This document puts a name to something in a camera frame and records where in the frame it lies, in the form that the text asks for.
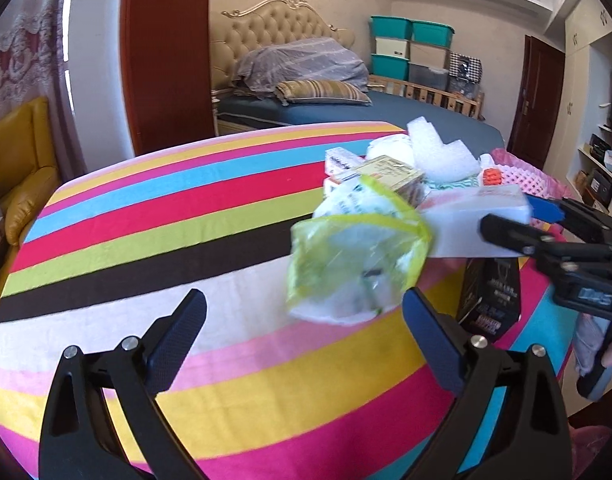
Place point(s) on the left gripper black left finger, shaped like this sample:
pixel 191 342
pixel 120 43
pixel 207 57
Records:
pixel 78 439

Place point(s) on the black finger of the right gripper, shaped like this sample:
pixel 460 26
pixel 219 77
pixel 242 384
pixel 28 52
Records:
pixel 583 221
pixel 532 242

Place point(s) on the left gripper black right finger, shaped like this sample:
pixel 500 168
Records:
pixel 508 418

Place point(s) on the white foam block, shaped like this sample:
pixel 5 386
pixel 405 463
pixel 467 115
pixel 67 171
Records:
pixel 454 216

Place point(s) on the beige printed cardboard box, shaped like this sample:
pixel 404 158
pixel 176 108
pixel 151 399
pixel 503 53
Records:
pixel 399 177

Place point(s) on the yellow clear plastic bag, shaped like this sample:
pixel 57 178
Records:
pixel 363 247

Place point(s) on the pink lined trash bin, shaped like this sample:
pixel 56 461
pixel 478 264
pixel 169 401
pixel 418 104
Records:
pixel 530 179

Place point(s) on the green white patterned cloth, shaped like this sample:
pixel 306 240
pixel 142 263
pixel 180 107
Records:
pixel 470 182

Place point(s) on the black product box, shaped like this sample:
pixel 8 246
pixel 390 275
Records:
pixel 490 303

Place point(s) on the bed with blue sheet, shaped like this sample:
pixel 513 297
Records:
pixel 255 113

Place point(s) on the dark red room door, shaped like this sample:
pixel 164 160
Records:
pixel 538 102

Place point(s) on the black white houndstooth bag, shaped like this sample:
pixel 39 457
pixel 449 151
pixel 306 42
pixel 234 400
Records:
pixel 465 67

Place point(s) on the grey clear storage bin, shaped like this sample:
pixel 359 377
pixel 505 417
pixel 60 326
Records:
pixel 428 76

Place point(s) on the small white medicine box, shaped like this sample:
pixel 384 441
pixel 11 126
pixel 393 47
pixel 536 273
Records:
pixel 341 165

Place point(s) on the beige storage box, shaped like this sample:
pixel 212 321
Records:
pixel 428 55

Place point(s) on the teal storage bin lower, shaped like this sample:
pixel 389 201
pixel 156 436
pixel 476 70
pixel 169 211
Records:
pixel 389 66

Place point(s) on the teal storage bin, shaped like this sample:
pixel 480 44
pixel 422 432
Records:
pixel 389 66
pixel 436 34
pixel 394 27

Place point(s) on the teal storage bin top right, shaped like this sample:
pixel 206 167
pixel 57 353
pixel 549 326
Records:
pixel 436 34

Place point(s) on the white storage box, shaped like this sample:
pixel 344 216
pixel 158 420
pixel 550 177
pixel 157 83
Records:
pixel 396 47

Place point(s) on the teal storage bin top left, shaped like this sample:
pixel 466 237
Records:
pixel 394 27

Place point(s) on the striped pillow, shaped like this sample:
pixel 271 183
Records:
pixel 320 92

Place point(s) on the colourful striped table cloth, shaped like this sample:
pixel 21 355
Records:
pixel 261 395

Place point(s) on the yellow leather armchair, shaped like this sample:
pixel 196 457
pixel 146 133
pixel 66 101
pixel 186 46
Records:
pixel 29 174

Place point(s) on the grey striped duvet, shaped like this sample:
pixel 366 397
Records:
pixel 322 58

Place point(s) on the beige tufted headboard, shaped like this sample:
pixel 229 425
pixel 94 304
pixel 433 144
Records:
pixel 233 34

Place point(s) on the lace curtain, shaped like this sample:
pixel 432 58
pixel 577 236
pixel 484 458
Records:
pixel 32 64

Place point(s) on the white wall shelf cabinet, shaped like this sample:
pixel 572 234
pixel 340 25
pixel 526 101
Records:
pixel 587 90

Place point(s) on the wooden crib rail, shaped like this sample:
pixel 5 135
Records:
pixel 448 100

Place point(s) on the red wooden door frame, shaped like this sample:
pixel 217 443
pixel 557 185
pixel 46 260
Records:
pixel 164 57

